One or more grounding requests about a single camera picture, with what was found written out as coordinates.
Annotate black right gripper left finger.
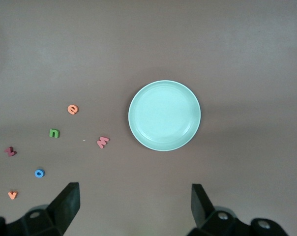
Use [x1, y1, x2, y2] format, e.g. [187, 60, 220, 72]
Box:
[6, 182, 81, 236]

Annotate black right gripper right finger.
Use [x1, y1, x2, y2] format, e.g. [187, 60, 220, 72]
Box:
[187, 183, 252, 236]

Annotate pink foam letter w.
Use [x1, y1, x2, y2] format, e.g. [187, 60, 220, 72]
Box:
[96, 136, 110, 149]

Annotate orange foam letter e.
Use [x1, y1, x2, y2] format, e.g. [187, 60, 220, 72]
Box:
[67, 104, 80, 116]

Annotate dark red foam letter z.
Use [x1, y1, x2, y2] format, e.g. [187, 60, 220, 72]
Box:
[4, 146, 18, 157]

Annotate mint green round plate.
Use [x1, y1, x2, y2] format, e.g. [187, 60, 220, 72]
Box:
[127, 79, 202, 151]

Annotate brown paper table cover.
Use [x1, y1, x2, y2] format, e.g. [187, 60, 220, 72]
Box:
[0, 0, 297, 236]

